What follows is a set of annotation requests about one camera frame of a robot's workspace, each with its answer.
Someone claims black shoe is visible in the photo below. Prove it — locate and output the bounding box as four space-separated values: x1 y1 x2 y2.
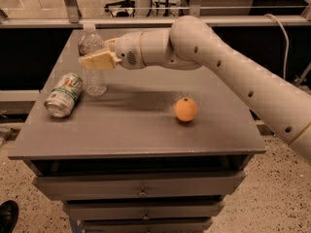
0 200 18 233

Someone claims black office chair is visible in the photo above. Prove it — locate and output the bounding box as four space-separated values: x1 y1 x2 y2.
104 0 153 17

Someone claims bottom grey drawer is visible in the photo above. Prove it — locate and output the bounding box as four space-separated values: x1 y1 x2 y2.
83 217 212 233

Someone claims crushed 7up can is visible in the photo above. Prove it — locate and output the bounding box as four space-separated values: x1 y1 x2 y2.
44 73 83 117

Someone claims metal window rail frame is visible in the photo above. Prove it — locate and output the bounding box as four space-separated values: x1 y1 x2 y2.
0 0 311 28

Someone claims grey drawer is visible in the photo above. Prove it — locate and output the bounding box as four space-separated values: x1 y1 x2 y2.
83 217 212 233
63 199 224 220
33 171 245 201

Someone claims white cable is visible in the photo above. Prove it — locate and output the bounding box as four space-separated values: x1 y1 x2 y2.
264 13 291 81

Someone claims middle grey drawer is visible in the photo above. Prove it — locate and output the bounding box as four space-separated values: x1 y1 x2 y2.
63 199 224 220

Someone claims clear plastic water bottle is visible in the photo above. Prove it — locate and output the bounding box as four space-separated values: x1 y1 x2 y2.
78 23 107 97

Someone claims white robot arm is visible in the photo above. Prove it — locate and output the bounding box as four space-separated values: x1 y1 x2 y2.
79 16 311 162

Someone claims orange fruit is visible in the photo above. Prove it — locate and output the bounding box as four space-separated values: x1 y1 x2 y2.
174 97 197 122

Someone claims top grey drawer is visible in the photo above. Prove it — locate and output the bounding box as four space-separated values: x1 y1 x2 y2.
33 171 245 201

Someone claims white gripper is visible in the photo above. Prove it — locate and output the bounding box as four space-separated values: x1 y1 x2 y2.
79 32 144 70

